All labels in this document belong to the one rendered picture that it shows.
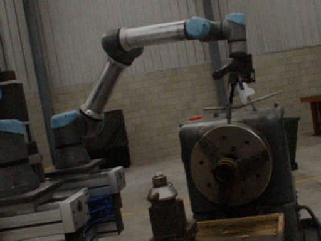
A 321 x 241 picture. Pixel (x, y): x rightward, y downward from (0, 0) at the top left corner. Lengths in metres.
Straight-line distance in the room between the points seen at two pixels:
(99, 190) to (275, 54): 10.63
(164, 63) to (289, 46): 3.71
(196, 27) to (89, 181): 0.77
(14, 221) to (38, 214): 0.08
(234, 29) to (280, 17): 10.81
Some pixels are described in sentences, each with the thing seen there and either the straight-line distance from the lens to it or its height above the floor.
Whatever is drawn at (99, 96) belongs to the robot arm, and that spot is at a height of 1.44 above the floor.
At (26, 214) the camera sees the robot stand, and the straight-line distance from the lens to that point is 1.32.
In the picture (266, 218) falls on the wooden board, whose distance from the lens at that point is 1.48.
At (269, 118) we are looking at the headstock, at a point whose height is 1.22.
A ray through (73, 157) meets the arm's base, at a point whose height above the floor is 1.20.
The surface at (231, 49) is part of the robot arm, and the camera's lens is 1.57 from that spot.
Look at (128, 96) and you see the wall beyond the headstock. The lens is 11.63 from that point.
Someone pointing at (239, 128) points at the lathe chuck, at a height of 1.22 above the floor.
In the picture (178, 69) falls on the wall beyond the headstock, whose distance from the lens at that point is 11.63.
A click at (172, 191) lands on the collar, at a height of 1.13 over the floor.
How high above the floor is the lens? 1.34
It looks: 4 degrees down
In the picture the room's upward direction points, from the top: 10 degrees counter-clockwise
